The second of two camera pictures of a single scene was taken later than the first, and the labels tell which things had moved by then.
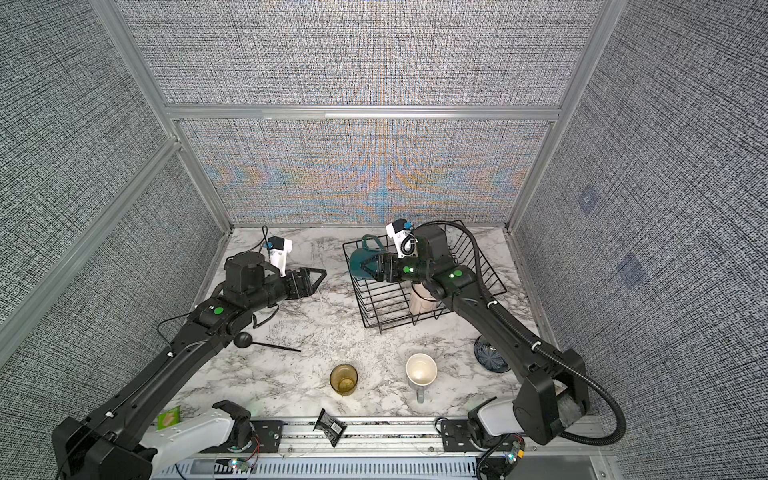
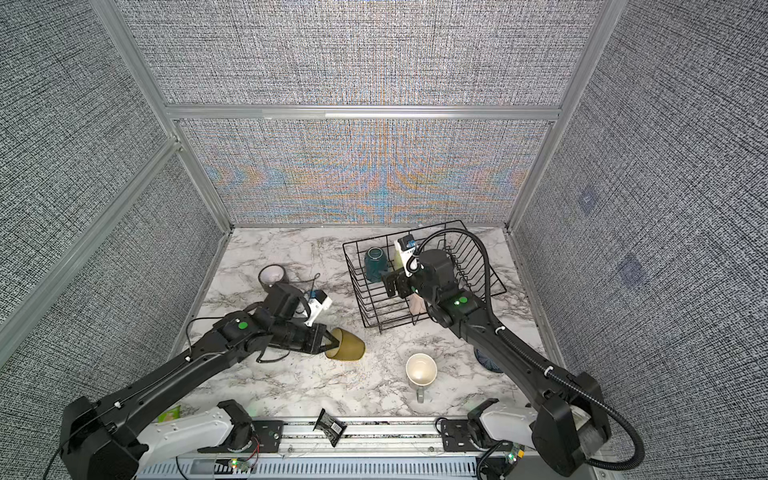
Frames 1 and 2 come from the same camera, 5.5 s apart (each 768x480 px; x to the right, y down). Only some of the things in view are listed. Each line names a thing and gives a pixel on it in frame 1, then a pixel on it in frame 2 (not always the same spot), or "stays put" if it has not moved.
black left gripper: [308, 288] to [319, 332]
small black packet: [332, 427] stays put
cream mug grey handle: [421, 369] stays put
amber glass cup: [343, 378] to [351, 347]
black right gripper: [393, 258] to [391, 279]
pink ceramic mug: [421, 301] stays put
